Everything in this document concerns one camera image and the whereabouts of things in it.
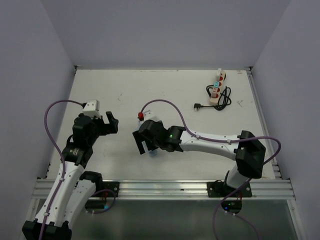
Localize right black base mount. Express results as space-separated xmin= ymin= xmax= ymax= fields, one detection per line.
xmin=206 ymin=180 xmax=253 ymax=198

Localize black power cord with plug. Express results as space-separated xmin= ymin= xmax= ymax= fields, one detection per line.
xmin=193 ymin=84 xmax=233 ymax=111

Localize light blue power strip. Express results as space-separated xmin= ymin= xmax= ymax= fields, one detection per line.
xmin=148 ymin=149 xmax=158 ymax=158

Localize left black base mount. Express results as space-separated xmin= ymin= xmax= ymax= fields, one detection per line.
xmin=82 ymin=171 xmax=120 ymax=199

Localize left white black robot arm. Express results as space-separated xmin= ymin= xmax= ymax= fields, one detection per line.
xmin=22 ymin=111 xmax=119 ymax=240

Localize aluminium mounting rail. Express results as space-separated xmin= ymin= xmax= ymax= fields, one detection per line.
xmin=32 ymin=178 xmax=297 ymax=201

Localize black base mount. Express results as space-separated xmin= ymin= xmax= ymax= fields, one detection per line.
xmin=206 ymin=180 xmax=253 ymax=198
xmin=82 ymin=171 xmax=120 ymax=199

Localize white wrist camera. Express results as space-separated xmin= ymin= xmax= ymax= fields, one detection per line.
xmin=82 ymin=99 xmax=101 ymax=119
xmin=138 ymin=110 xmax=159 ymax=127

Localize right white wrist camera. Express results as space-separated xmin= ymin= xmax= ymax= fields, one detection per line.
xmin=138 ymin=110 xmax=159 ymax=127

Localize cyan plug on strip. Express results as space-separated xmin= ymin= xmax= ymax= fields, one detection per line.
xmin=212 ymin=81 xmax=220 ymax=89

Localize white plug adapter on strip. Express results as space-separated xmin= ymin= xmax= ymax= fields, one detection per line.
xmin=216 ymin=68 xmax=222 ymax=79

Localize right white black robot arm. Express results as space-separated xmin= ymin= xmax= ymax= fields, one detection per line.
xmin=132 ymin=119 xmax=266 ymax=197

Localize right aluminium side rail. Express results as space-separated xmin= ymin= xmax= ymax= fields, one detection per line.
xmin=244 ymin=66 xmax=282 ymax=180

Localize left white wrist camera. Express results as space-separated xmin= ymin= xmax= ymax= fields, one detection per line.
xmin=82 ymin=99 xmax=101 ymax=119

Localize beige red power strip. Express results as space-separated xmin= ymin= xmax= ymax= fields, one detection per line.
xmin=209 ymin=68 xmax=226 ymax=106

